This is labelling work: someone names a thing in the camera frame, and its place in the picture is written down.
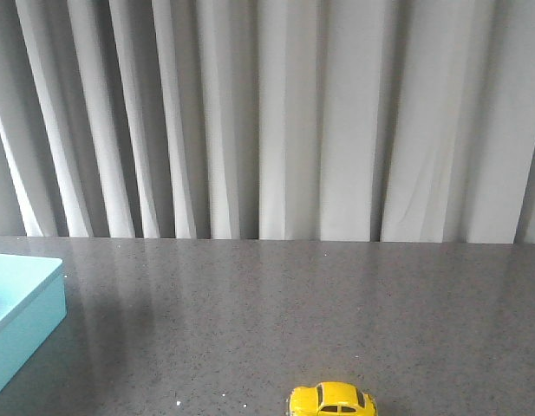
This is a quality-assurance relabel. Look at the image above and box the white pleated curtain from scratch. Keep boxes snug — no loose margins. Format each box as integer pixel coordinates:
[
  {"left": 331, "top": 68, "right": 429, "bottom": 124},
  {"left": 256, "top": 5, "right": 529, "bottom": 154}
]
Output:
[{"left": 0, "top": 1, "right": 535, "bottom": 244}]

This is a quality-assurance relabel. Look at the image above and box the light blue box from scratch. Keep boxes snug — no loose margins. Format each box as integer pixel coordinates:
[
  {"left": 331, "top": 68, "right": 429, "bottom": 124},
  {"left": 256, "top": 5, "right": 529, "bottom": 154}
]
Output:
[{"left": 0, "top": 254, "right": 67, "bottom": 392}]

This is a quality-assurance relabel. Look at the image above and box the yellow toy beetle car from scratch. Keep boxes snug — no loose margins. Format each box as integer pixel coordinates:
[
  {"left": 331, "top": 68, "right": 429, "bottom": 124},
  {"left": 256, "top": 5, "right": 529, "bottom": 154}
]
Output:
[{"left": 285, "top": 381, "right": 378, "bottom": 416}]

